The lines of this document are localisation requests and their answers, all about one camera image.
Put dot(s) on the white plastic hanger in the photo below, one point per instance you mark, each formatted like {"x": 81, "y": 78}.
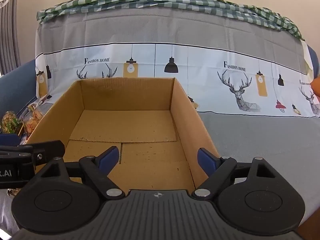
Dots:
{"x": 6, "y": 3}

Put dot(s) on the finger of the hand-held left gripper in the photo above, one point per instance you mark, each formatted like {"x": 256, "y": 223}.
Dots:
{"x": 47, "y": 152}
{"x": 10, "y": 139}

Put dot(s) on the clear biscuit packet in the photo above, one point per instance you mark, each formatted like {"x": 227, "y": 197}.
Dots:
{"x": 33, "y": 122}

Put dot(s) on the grey curtain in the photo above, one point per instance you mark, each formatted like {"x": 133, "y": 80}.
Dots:
{"x": 7, "y": 42}

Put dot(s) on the brown cardboard box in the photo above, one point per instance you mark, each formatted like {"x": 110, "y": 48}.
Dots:
{"x": 125, "y": 125}

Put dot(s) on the blue sofa cushion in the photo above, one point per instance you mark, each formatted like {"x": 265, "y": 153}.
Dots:
{"x": 315, "y": 62}

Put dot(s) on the orange round object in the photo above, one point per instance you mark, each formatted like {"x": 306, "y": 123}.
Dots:
{"x": 316, "y": 86}

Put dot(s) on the round peanut cake packet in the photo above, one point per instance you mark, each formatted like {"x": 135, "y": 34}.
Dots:
{"x": 10, "y": 122}

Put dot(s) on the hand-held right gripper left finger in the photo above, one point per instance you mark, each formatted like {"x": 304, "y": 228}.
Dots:
{"x": 110, "y": 157}

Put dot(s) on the white deer print pillow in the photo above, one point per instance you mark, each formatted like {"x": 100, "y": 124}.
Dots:
{"x": 200, "y": 62}

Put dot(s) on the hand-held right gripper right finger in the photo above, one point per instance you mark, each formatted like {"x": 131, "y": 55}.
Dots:
{"x": 206, "y": 158}

